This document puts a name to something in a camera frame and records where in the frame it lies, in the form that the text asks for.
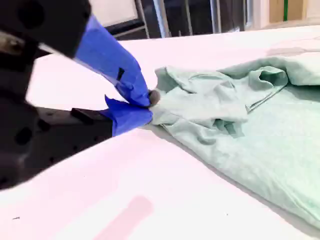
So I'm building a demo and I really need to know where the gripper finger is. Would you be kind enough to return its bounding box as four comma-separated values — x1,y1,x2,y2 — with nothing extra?
0,0,161,109
37,94,154,169

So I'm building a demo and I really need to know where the pale green T-shirt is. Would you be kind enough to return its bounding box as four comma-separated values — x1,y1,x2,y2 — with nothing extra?
151,56,320,230

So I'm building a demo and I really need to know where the grey metal frame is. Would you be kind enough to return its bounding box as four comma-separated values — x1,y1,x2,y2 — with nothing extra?
102,0,251,40

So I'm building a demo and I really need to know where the brown cardboard box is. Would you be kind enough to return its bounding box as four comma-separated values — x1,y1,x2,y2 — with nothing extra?
269,0,307,21

